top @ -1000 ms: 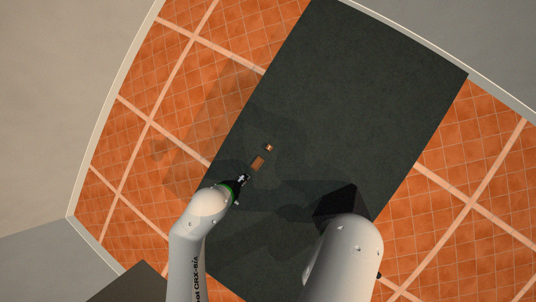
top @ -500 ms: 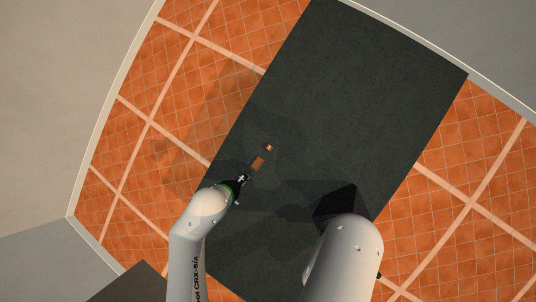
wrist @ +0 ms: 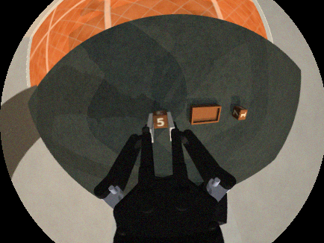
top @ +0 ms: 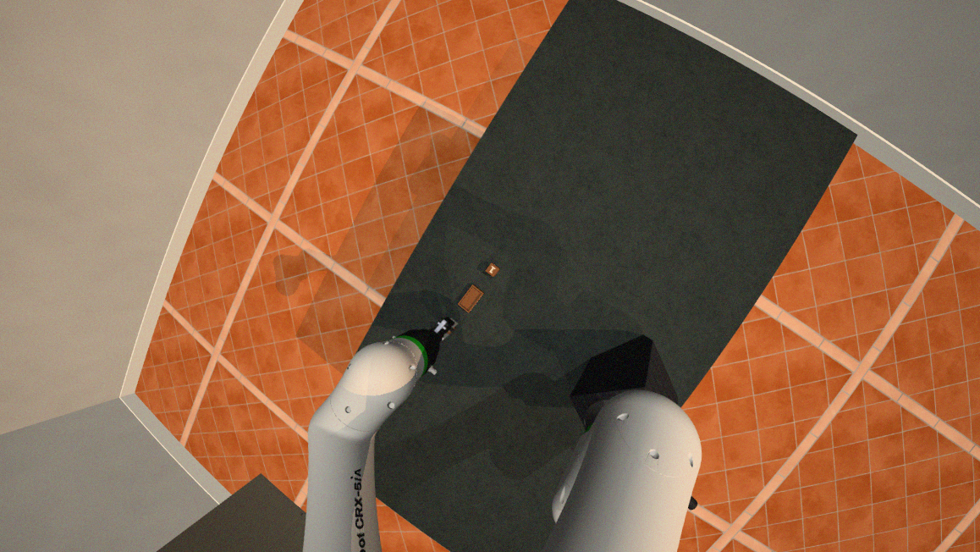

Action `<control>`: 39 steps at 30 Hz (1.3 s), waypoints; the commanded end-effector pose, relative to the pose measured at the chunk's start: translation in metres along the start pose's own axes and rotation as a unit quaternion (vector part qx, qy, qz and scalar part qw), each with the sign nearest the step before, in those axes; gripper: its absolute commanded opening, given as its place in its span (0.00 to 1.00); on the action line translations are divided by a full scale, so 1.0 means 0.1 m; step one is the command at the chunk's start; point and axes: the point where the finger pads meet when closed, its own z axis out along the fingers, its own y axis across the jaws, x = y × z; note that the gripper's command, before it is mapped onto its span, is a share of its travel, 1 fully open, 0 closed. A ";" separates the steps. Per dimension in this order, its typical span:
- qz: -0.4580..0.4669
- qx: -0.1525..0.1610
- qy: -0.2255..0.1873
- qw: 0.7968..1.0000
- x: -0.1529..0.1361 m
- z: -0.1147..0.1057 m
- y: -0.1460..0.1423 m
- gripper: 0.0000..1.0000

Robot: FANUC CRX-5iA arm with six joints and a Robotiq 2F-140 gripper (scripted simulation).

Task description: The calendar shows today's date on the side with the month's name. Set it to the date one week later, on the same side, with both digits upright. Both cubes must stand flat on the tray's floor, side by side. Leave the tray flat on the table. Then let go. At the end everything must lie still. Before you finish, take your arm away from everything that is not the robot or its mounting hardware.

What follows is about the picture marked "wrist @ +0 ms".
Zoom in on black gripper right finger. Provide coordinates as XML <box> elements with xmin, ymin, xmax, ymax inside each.
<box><xmin>167</xmin><ymin>112</ymin><xmax>236</xmax><ymax>211</ymax></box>

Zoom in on orange-brown shallow tray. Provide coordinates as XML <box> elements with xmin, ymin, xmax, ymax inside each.
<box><xmin>190</xmin><ymin>104</ymin><xmax>222</xmax><ymax>124</ymax></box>

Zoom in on orange cube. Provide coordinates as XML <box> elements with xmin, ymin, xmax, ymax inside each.
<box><xmin>232</xmin><ymin>106</ymin><xmax>248</xmax><ymax>120</ymax></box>
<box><xmin>152</xmin><ymin>110</ymin><xmax>168</xmax><ymax>129</ymax></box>

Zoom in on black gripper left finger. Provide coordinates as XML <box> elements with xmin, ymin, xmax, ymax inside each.
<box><xmin>94</xmin><ymin>113</ymin><xmax>155</xmax><ymax>213</ymax></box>

